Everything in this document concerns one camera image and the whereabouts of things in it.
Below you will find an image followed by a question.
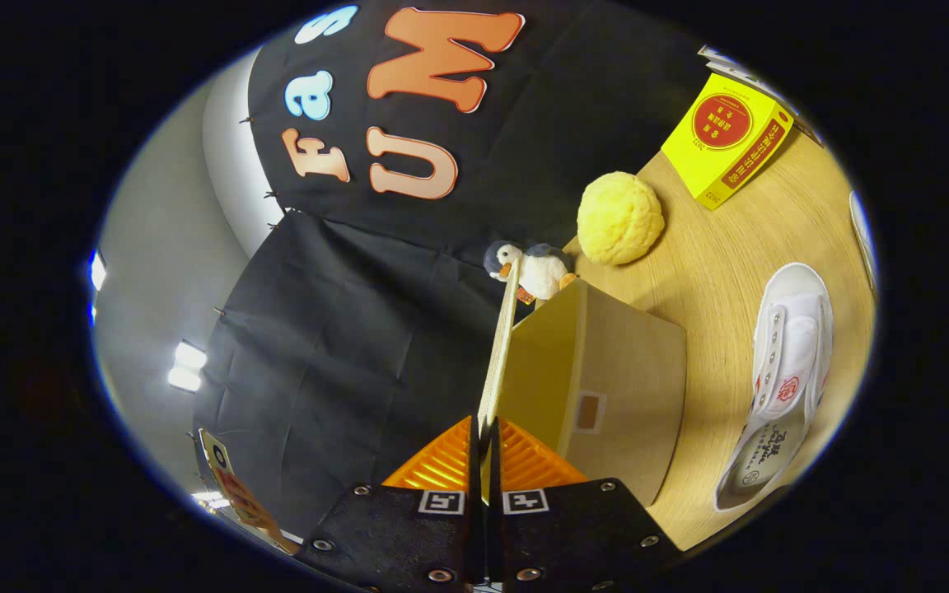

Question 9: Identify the black backdrop cloth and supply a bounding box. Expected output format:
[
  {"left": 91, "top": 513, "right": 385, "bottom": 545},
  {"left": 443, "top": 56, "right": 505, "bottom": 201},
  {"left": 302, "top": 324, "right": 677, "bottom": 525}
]
[{"left": 194, "top": 0, "right": 714, "bottom": 536}]

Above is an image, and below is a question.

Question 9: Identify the penguin plush toy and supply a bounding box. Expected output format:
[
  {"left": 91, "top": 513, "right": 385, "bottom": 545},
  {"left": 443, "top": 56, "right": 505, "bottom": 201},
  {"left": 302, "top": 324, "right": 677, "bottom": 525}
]
[{"left": 484, "top": 240, "right": 578, "bottom": 301}]

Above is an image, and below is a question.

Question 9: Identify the white canvas shoe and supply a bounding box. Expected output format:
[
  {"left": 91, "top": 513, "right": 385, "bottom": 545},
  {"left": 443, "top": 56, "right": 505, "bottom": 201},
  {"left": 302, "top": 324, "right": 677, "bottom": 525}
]
[
  {"left": 848, "top": 190, "right": 880, "bottom": 291},
  {"left": 713, "top": 262, "right": 834, "bottom": 513}
]

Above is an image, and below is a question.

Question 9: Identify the yellow book with red circle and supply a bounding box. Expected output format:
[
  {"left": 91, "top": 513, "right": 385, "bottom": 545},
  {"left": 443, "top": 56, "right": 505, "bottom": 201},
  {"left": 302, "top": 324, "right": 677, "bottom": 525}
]
[{"left": 661, "top": 72, "right": 795, "bottom": 212}]

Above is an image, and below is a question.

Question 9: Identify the white book with illustrated cover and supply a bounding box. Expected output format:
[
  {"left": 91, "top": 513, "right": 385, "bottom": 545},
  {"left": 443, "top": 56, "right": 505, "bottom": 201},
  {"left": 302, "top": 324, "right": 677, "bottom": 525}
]
[{"left": 697, "top": 44, "right": 780, "bottom": 98}]

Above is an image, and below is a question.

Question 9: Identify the beige fabric storage box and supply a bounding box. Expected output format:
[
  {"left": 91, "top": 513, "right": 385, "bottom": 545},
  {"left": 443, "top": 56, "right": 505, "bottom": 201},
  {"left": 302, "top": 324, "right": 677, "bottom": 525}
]
[{"left": 477, "top": 259, "right": 688, "bottom": 508}]

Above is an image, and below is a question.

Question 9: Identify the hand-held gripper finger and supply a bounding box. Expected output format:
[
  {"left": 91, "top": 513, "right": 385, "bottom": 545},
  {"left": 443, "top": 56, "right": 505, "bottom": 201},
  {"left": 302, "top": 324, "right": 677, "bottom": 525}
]
[
  {"left": 487, "top": 418, "right": 685, "bottom": 593},
  {"left": 293, "top": 416, "right": 488, "bottom": 593}
]

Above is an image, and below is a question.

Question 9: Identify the yellow round plush cushion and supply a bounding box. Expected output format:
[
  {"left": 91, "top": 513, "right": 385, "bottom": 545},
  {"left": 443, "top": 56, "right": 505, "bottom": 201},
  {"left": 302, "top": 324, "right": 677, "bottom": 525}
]
[{"left": 577, "top": 171, "right": 666, "bottom": 266}]

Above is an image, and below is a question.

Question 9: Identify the colourful printed board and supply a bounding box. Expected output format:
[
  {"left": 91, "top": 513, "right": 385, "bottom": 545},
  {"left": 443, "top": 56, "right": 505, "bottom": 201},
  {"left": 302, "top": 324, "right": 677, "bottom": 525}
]
[{"left": 199, "top": 428, "right": 302, "bottom": 554}]

